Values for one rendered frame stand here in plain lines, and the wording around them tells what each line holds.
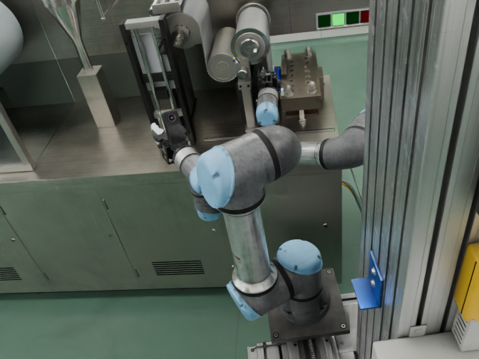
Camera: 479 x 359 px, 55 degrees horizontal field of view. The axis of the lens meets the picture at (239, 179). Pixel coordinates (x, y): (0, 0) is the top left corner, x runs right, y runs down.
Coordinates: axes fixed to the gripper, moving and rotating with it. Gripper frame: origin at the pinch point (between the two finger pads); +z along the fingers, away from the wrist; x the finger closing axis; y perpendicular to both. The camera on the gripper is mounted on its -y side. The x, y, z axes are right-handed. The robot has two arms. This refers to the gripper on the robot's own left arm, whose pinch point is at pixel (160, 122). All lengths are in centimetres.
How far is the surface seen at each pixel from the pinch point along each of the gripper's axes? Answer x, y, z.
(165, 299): 0, 125, 35
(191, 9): 30, -21, 39
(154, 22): 12.1, -21.6, 29.3
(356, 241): 104, 110, 8
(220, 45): 40, -6, 36
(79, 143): -19, 36, 64
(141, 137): 6, 33, 49
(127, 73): 14, 19, 87
